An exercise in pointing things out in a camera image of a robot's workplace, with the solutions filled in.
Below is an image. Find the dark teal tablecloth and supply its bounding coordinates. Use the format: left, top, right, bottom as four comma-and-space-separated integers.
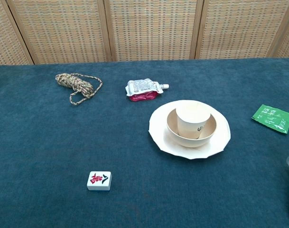
0, 57, 289, 228

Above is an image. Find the white mahjong tile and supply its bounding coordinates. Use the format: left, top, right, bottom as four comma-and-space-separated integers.
86, 171, 112, 191

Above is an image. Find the woven folding screen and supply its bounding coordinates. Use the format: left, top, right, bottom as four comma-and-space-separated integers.
0, 0, 289, 67

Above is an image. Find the cream paper bowl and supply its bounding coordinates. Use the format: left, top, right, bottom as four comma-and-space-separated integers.
166, 109, 217, 148

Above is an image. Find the silver red spout pouch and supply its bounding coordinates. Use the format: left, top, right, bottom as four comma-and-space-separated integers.
125, 78, 170, 103

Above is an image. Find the braided multicolour rope bundle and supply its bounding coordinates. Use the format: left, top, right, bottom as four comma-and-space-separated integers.
55, 73, 103, 106

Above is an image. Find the green tea sachet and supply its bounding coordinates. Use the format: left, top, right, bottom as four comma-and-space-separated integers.
251, 104, 289, 134

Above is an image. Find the white paper cup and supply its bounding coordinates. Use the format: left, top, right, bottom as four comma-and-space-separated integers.
176, 101, 211, 140

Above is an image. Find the cream paper plate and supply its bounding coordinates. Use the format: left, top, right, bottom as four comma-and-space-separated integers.
148, 100, 231, 161

